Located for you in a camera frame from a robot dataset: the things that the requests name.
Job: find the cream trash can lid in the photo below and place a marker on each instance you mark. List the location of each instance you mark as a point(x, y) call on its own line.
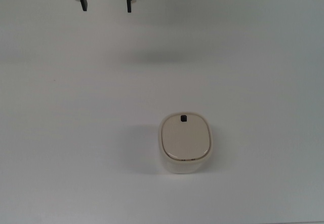
point(186, 137)

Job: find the small white trash can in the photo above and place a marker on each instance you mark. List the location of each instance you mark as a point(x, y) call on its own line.
point(186, 167)

